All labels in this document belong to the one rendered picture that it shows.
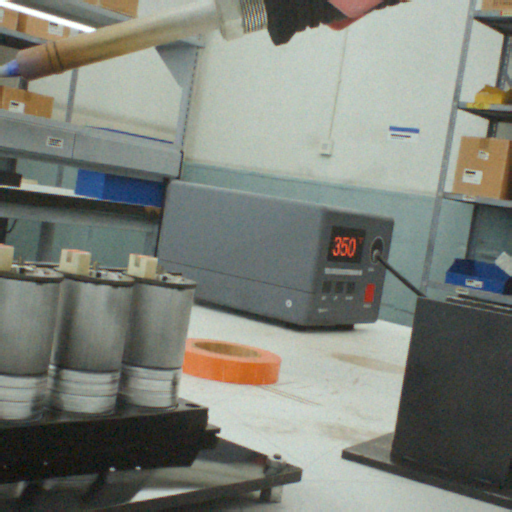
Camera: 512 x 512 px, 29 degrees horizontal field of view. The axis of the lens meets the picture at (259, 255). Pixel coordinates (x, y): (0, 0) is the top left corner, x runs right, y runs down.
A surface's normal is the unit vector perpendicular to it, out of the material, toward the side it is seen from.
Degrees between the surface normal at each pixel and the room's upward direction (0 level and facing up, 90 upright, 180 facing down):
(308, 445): 0
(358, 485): 0
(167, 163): 90
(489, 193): 89
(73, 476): 0
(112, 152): 90
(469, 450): 90
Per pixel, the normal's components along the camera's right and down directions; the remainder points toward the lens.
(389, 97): -0.63, -0.06
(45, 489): 0.16, -0.99
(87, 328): 0.13, 0.08
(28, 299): 0.46, 0.13
